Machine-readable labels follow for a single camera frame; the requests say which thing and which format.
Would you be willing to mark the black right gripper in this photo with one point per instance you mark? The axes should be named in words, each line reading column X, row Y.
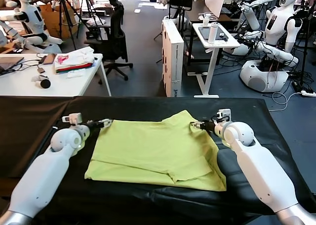
column 209, row 126

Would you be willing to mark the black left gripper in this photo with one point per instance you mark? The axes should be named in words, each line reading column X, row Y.
column 93, row 125

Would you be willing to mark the yellow-green t-shirt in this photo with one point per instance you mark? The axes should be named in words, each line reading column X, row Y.
column 153, row 148

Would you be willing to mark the white humanoid robot raised arm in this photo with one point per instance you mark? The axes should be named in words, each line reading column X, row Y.
column 250, row 16

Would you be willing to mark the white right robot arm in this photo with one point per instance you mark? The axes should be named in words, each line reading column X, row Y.
column 261, row 170

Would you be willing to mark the stack of folded clothes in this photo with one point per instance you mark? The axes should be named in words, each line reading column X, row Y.
column 74, row 61

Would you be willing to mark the tall white cardboard box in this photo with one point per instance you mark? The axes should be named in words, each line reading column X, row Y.
column 174, row 61

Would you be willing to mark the small white standing desk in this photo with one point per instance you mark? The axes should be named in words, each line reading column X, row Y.
column 212, row 51

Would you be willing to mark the black office chair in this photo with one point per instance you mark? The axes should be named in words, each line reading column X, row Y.
column 116, row 40

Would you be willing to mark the small grey adapter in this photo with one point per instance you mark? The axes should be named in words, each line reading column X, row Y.
column 41, row 69

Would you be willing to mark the brown phone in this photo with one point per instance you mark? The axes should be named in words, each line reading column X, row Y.
column 50, row 59

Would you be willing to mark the white insulated bottle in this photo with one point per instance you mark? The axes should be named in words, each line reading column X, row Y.
column 212, row 34

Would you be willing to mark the grey tablet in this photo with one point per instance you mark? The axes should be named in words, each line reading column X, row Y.
column 203, row 32

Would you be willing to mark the long white desk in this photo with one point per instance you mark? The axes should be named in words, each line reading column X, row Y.
column 19, row 86

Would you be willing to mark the small white drone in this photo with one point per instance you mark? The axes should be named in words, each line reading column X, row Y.
column 206, row 20

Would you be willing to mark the brown cardboard box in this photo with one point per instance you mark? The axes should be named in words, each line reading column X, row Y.
column 53, row 24

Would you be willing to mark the grey laptop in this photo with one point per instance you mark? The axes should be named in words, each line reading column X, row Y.
column 10, row 62

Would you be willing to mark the white power strip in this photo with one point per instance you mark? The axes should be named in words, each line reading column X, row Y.
column 308, row 94

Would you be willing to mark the short black tripod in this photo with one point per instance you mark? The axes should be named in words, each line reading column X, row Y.
column 91, row 9

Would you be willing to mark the tall black tripod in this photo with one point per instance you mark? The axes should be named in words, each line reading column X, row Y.
column 64, row 12

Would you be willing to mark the white humanoid robot right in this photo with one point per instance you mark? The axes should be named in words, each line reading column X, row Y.
column 274, row 31

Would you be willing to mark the white humanoid robot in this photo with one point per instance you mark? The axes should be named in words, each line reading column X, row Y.
column 34, row 21
column 274, row 31

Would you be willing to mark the white humanoid robot left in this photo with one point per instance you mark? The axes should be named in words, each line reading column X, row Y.
column 34, row 21

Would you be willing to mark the white curved board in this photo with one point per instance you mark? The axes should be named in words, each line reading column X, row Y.
column 217, row 2

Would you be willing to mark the black light stand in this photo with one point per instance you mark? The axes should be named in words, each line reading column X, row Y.
column 304, row 49

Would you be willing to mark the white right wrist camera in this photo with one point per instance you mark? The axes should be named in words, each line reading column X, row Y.
column 224, row 114

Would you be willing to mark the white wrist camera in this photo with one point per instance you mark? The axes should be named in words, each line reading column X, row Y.
column 224, row 114
column 72, row 118

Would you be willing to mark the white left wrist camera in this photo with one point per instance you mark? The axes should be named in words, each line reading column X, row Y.
column 72, row 118

